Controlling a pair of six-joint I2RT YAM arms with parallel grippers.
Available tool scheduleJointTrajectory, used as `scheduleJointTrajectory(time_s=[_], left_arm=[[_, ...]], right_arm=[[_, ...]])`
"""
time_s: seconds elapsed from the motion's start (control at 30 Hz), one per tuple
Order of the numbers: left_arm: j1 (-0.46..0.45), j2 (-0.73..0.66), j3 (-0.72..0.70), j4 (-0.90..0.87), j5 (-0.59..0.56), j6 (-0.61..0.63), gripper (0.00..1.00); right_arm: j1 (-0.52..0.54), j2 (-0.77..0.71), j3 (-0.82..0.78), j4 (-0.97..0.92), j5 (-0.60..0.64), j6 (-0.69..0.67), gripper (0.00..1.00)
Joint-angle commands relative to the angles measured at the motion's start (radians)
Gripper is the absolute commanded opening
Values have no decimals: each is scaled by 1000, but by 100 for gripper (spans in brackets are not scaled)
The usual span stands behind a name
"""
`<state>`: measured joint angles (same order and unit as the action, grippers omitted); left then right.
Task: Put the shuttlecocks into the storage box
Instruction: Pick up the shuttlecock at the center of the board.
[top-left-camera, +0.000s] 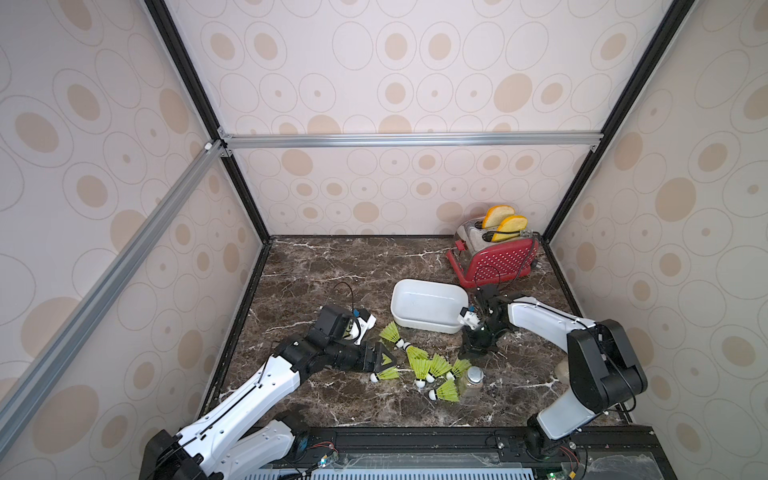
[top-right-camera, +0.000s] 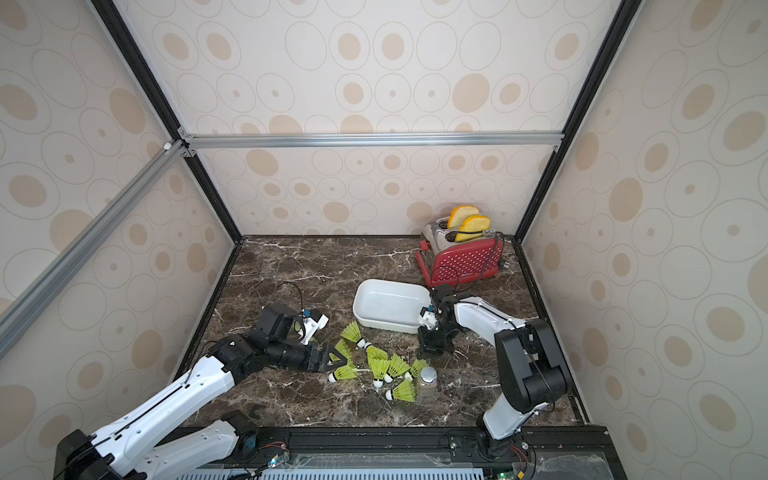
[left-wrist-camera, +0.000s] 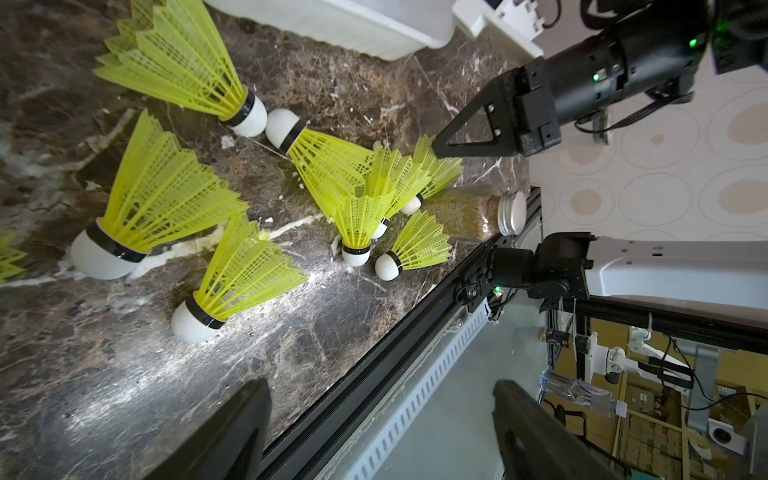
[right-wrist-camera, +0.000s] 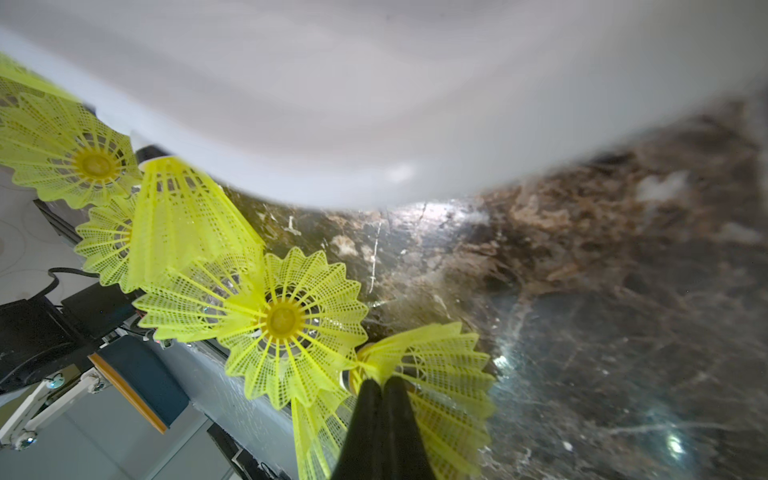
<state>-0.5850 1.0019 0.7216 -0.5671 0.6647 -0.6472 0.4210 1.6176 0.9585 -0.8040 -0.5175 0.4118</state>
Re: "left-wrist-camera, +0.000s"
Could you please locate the yellow shuttlecock seven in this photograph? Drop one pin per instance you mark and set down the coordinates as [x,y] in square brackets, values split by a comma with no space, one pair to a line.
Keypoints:
[443,172]

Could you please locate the yellow shuttlecock two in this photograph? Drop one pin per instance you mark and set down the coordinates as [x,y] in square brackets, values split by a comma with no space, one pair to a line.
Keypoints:
[172,51]

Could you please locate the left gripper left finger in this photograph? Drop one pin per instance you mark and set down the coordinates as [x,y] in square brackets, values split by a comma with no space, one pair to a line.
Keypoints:
[230,444]

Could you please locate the yellow shuttlecock eight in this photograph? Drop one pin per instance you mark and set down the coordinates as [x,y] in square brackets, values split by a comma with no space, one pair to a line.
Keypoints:
[422,243]

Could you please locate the yellow shuttlecock three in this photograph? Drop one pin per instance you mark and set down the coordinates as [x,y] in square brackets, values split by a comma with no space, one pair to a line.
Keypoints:
[161,193]

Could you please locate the yellow shuttlecock nine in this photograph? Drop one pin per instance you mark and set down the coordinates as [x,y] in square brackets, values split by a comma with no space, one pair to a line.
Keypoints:
[11,257]

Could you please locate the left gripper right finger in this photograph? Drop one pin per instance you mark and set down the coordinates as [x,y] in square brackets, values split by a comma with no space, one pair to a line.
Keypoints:
[534,445]

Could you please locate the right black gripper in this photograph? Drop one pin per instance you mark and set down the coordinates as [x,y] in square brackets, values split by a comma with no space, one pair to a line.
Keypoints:
[575,86]

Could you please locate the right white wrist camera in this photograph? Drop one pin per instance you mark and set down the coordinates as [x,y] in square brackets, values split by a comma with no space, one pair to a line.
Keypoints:
[511,25]

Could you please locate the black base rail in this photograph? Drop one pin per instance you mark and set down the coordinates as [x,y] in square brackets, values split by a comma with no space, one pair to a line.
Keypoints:
[351,430]

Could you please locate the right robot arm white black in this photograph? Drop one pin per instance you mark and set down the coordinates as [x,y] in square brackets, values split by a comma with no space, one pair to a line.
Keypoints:
[602,276]

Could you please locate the yellow shuttlecock five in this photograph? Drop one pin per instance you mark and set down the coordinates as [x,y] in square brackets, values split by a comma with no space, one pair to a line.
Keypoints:
[392,183]

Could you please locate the yellow shuttlecock four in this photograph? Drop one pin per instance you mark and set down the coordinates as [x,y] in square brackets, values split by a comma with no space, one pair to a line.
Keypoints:
[246,270]

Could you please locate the yellow shuttlecock six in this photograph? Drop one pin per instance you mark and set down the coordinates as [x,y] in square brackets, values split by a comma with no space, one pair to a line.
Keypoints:
[331,169]

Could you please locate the white plastic storage box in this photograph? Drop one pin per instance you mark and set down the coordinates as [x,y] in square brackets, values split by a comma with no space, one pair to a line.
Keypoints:
[389,30]

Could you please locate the glass spice jar silver lid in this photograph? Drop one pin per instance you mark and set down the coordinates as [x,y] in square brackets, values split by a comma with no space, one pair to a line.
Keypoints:
[477,215]

